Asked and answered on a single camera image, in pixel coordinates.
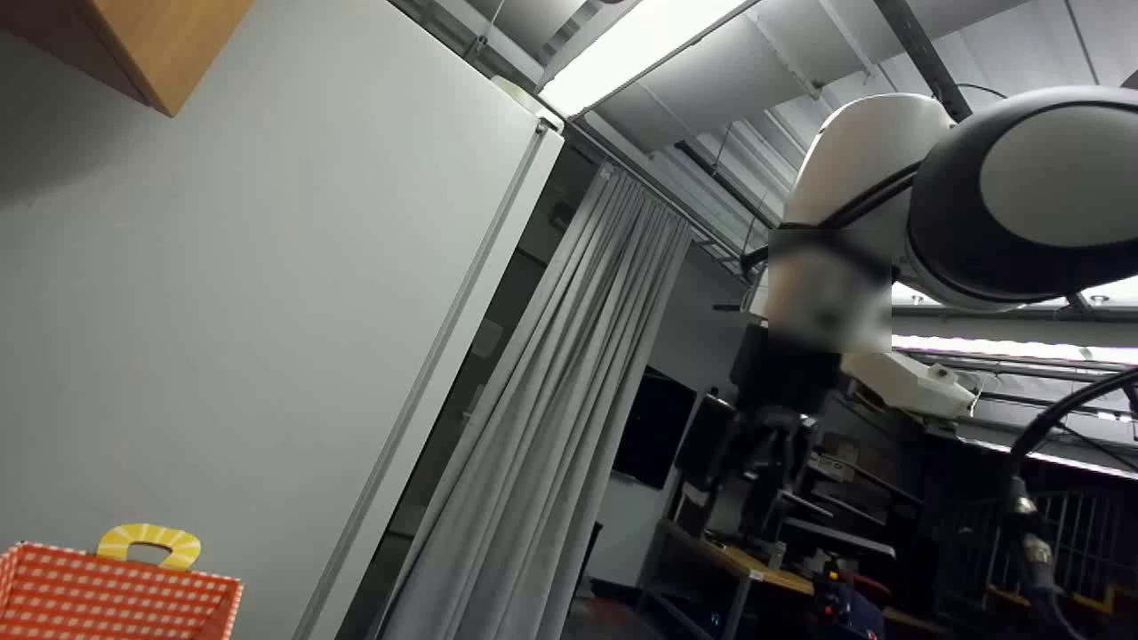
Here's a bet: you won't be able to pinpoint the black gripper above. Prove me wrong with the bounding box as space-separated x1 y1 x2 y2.
726 322 847 463

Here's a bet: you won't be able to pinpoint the black monitor screen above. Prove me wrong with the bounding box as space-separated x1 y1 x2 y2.
610 362 702 490

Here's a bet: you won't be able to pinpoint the wooden workbench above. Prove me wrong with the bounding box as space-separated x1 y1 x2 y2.
657 517 821 640

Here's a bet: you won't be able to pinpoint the blue and red device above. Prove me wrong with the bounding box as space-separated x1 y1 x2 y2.
814 565 884 640

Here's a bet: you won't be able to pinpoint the grey pleated curtain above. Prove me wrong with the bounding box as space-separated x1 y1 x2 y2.
375 160 692 640

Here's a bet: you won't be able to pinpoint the long ceiling light fixture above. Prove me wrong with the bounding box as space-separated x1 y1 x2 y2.
535 0 756 120

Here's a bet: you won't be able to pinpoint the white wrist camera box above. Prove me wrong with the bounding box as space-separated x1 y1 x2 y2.
838 336 982 424

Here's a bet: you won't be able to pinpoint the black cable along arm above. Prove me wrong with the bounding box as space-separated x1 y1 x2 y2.
739 160 943 282

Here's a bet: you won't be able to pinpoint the black hanging cable with connector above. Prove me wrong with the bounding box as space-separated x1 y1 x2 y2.
1004 362 1138 640

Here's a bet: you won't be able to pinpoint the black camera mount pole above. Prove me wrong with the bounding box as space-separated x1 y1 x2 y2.
871 0 979 125

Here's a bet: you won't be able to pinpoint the wooden wall cabinet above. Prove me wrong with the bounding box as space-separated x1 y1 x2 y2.
0 0 257 120

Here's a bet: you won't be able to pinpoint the red perforated basket yellow handles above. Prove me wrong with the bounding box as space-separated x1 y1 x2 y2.
0 520 247 640

